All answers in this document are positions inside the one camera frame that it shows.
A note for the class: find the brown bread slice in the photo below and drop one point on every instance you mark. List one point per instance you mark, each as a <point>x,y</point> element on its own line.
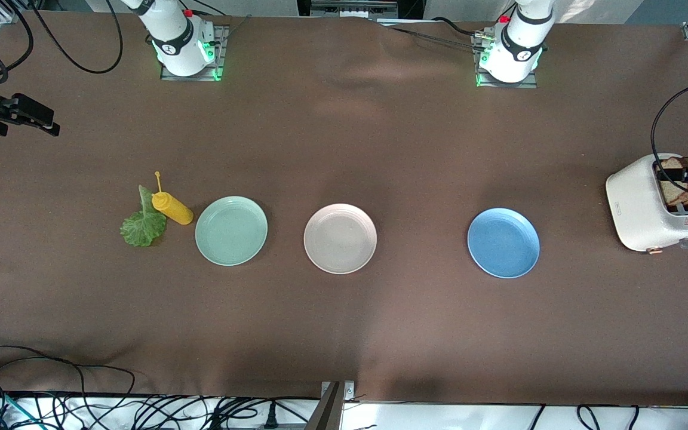
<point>672,191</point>

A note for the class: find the green lettuce leaf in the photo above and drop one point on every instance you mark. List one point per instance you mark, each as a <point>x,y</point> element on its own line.
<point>141,230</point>

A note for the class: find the gray metal bracket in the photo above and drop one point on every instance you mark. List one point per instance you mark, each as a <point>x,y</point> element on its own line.
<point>329,412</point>

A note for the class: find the beige plate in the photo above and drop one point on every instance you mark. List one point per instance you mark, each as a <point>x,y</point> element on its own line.
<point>340,239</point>

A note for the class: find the black power plug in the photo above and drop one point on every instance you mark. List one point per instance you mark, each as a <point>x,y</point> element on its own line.
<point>270,418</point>

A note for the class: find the gray power strip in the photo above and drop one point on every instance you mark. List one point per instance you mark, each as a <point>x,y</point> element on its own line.
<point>353,9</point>

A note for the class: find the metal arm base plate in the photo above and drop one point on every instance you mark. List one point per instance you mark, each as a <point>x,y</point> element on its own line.
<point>189,77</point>
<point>523,85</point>

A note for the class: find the blue plate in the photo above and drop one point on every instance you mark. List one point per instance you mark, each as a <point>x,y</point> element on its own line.
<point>502,242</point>

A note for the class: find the white toaster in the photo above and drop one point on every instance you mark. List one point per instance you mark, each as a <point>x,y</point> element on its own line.
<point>633,209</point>

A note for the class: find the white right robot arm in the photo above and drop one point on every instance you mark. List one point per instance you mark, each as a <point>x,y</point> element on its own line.
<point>171,33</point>

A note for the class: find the black device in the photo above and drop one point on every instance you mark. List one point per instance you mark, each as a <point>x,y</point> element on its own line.
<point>409,7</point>

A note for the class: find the brown table cloth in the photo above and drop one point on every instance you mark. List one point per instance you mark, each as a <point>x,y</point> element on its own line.
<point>344,149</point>

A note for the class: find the mint green plate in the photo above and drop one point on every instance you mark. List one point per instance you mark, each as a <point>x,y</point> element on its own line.
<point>230,233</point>

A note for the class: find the yellow squeeze bottle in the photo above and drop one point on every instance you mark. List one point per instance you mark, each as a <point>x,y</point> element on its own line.
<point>174,210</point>

